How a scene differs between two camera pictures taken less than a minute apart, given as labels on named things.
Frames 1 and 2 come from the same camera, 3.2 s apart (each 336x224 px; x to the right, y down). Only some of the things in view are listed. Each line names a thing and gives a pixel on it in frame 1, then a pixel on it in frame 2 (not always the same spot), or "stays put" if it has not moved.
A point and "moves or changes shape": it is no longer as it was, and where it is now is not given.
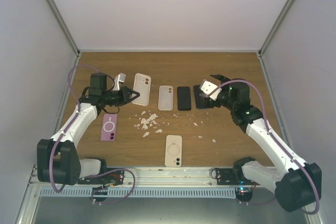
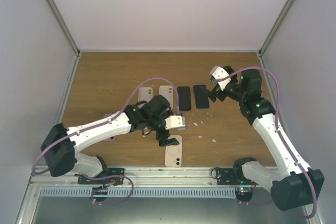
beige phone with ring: x=173 y=156 stays put
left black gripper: x=125 y=97 to x=159 y=136
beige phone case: x=165 y=98 stays put
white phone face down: x=142 y=86 moves or changes shape
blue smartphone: x=201 y=101 stays put
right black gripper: x=220 y=78 to x=216 y=92
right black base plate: x=226 y=177 stays put
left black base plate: x=110 y=178 stays put
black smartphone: x=184 y=98 stays put
